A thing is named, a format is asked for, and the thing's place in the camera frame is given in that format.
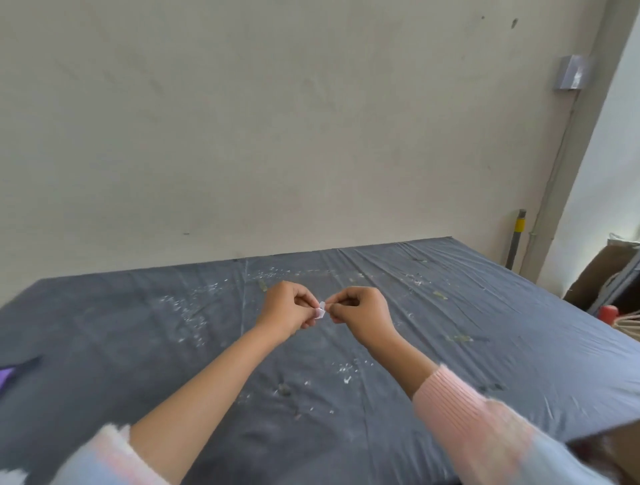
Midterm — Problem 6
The person's right forearm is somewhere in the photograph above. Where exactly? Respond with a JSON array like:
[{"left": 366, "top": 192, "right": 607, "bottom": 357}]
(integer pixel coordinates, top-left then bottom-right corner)
[{"left": 372, "top": 332, "right": 616, "bottom": 485}]

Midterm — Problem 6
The purple cloth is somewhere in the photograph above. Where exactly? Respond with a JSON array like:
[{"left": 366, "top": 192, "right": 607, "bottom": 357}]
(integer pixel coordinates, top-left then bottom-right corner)
[{"left": 0, "top": 354, "right": 44, "bottom": 398}]

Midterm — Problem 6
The dark grey covered table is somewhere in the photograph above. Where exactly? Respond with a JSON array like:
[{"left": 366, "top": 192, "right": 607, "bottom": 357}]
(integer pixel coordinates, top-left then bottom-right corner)
[{"left": 0, "top": 236, "right": 640, "bottom": 485}]

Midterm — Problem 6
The grey pole yellow band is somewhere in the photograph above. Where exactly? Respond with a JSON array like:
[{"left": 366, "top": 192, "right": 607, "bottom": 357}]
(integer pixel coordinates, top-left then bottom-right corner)
[{"left": 505, "top": 209, "right": 527, "bottom": 270}]

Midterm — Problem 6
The grey metal rail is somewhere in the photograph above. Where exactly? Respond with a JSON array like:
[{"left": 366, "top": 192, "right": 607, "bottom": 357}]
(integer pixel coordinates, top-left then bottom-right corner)
[{"left": 587, "top": 252, "right": 640, "bottom": 316}]

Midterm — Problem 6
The grey wall pipe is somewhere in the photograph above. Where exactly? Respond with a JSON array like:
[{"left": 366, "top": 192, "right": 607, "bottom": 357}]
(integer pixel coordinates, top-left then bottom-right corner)
[{"left": 519, "top": 89, "right": 583, "bottom": 280}]

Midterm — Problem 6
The grey plastic pipe end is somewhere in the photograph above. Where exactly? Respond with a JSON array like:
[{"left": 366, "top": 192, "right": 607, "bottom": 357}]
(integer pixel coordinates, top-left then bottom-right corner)
[{"left": 553, "top": 55, "right": 593, "bottom": 92}]

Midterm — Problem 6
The person's right hand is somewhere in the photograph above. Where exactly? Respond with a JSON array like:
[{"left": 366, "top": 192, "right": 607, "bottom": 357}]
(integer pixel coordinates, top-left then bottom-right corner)
[{"left": 325, "top": 286, "right": 404, "bottom": 350}]

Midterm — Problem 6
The person's left hand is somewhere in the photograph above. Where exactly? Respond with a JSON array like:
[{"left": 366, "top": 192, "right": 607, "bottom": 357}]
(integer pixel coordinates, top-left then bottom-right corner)
[{"left": 253, "top": 280, "right": 322, "bottom": 344}]

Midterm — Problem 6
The person's left forearm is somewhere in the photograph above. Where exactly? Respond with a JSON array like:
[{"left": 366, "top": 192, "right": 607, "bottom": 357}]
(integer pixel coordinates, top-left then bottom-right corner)
[{"left": 49, "top": 324, "right": 289, "bottom": 485}]

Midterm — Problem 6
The brown cardboard box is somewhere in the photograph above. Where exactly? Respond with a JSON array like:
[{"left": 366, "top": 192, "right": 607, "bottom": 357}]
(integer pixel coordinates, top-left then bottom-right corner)
[
  {"left": 602, "top": 422, "right": 640, "bottom": 478},
  {"left": 563, "top": 239, "right": 640, "bottom": 313}
]

